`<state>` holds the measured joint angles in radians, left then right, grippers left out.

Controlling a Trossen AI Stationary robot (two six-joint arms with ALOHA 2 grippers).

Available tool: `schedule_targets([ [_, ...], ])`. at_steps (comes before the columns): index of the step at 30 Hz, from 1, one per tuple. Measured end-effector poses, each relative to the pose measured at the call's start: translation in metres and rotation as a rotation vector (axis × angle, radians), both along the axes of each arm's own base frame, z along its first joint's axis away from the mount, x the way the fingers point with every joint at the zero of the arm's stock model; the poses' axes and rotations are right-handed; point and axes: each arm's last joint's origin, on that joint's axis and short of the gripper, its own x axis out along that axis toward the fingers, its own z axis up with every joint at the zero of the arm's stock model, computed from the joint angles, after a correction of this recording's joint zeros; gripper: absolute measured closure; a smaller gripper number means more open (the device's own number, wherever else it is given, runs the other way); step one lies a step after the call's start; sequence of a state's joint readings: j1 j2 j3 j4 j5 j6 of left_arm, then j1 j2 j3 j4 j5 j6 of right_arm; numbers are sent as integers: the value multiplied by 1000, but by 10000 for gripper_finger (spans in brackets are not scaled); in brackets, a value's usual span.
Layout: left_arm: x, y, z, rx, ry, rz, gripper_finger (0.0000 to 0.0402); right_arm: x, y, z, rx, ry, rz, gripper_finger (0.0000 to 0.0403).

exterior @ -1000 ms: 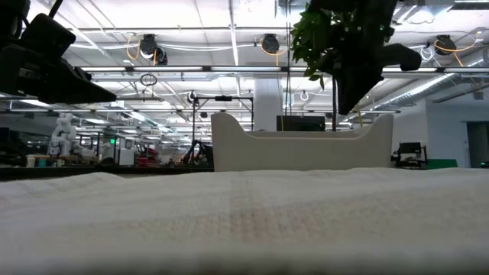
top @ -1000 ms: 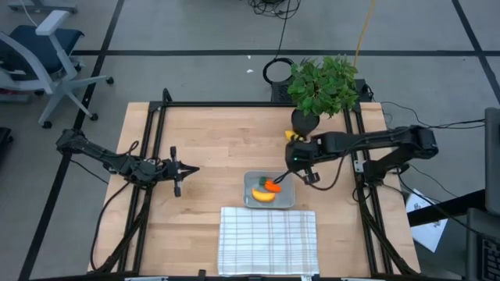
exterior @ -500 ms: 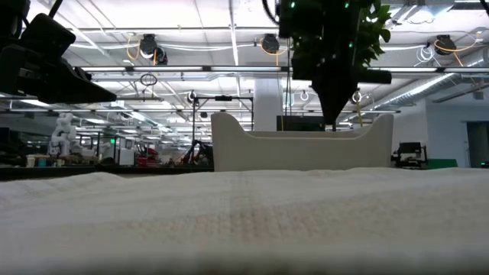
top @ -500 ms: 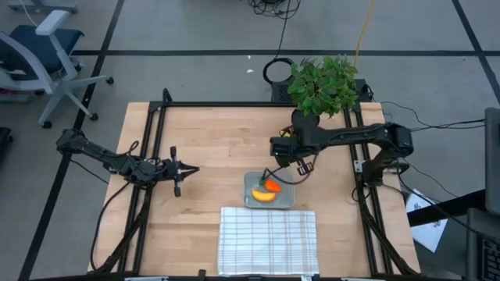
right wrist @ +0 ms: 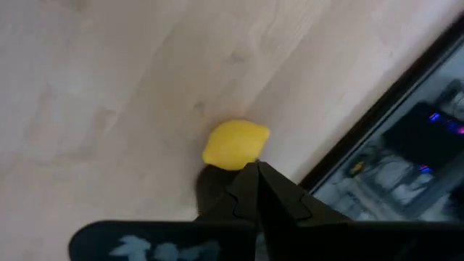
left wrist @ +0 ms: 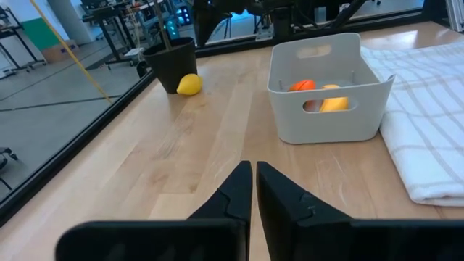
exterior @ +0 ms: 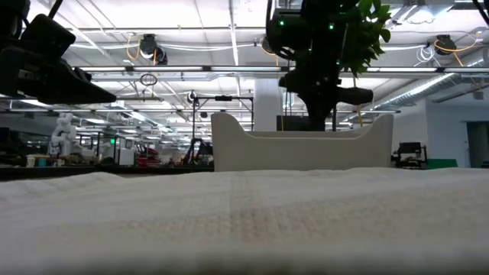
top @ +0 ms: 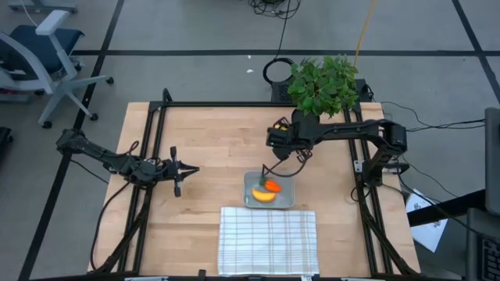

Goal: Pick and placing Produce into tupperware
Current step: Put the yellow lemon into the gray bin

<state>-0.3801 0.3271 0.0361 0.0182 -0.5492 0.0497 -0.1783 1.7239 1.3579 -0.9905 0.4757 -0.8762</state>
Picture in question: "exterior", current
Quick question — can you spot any grey plastic tupperware bin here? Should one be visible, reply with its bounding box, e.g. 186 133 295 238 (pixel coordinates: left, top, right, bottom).
210 112 395 173

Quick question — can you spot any white checked kitchen towel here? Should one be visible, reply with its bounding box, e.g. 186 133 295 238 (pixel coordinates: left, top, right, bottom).
0 167 489 275

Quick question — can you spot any ceiling cable reel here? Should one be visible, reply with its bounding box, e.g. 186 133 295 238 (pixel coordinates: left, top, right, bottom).
434 34 458 57
138 33 170 66

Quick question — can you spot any green leafy plant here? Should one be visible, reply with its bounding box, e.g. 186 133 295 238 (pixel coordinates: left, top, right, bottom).
342 0 393 91

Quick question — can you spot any black aluminium table frame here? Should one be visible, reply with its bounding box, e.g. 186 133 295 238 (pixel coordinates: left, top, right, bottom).
0 164 215 181

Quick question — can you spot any white humanoid robot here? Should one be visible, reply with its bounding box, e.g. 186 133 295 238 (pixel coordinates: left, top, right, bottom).
48 112 78 157

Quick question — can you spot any black computer box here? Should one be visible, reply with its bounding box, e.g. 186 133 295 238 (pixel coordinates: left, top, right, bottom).
276 115 311 132

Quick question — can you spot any silver ventilation duct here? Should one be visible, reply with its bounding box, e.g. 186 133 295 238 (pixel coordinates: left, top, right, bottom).
376 73 456 111

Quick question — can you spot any black equipment cart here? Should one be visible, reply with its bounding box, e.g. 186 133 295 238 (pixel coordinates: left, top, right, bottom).
390 141 429 170

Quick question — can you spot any white building column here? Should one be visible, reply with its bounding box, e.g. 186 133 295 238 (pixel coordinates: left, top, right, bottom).
253 78 284 133

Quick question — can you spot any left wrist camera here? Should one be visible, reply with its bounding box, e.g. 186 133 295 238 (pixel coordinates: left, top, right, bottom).
19 14 77 59

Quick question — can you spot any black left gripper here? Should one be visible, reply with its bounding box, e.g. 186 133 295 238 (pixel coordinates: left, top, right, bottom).
0 44 118 105

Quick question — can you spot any ceiling light strip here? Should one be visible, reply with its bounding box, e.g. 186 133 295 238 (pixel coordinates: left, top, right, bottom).
365 66 489 74
75 66 284 73

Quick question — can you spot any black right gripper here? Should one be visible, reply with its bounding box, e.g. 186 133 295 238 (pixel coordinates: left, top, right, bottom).
278 57 374 133

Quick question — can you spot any black workcell frame stand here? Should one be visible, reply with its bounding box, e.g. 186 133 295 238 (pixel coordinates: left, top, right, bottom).
192 95 255 166

